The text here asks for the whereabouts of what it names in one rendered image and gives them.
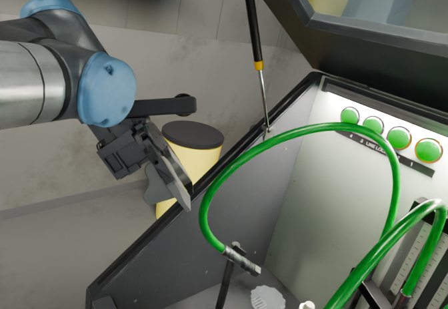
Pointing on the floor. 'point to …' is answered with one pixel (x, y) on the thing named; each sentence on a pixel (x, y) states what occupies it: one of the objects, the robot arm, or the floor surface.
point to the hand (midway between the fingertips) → (191, 193)
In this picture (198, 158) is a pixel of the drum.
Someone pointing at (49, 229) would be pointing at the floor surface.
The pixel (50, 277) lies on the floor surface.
